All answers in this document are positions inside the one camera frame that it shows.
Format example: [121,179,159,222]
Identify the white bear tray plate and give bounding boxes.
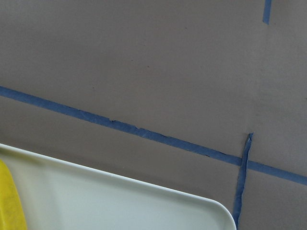
[0,145,236,230]

